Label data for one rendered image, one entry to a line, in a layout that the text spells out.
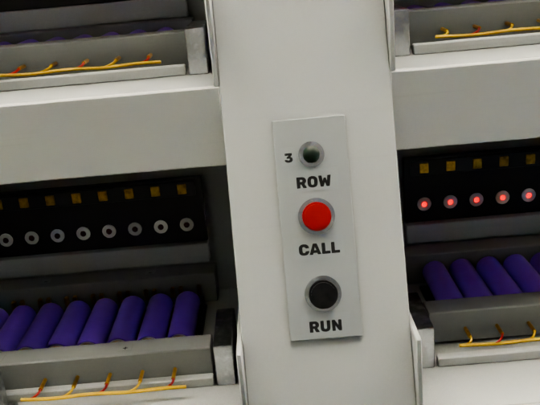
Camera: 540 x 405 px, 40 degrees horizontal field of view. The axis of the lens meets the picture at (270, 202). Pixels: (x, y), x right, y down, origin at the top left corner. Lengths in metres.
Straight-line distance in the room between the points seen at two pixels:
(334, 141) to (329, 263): 0.07
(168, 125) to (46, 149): 0.07
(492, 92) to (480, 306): 0.15
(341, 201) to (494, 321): 0.15
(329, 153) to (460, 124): 0.08
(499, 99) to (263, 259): 0.16
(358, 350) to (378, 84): 0.15
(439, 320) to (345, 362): 0.10
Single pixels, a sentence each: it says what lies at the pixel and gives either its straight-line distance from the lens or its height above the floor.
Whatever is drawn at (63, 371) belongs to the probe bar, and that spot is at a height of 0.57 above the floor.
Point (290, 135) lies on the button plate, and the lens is 0.40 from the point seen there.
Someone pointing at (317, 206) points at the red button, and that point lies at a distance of 0.40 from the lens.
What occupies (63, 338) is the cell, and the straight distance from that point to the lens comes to 0.52.
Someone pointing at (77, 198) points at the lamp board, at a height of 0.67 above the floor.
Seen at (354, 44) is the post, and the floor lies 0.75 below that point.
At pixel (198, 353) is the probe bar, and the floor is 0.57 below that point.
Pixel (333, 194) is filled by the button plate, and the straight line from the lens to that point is 0.40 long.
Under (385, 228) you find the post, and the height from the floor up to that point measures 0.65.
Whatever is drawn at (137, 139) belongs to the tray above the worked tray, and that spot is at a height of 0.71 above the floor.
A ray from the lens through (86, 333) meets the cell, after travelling 0.52.
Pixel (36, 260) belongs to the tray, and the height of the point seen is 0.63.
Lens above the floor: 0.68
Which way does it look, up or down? 2 degrees down
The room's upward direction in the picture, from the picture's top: 5 degrees counter-clockwise
